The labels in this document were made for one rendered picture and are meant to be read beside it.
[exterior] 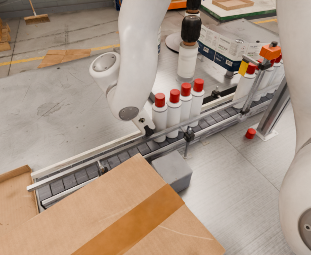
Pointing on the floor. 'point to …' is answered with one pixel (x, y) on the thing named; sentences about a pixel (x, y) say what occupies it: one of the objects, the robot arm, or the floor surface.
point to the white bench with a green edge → (219, 16)
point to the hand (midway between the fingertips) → (147, 131)
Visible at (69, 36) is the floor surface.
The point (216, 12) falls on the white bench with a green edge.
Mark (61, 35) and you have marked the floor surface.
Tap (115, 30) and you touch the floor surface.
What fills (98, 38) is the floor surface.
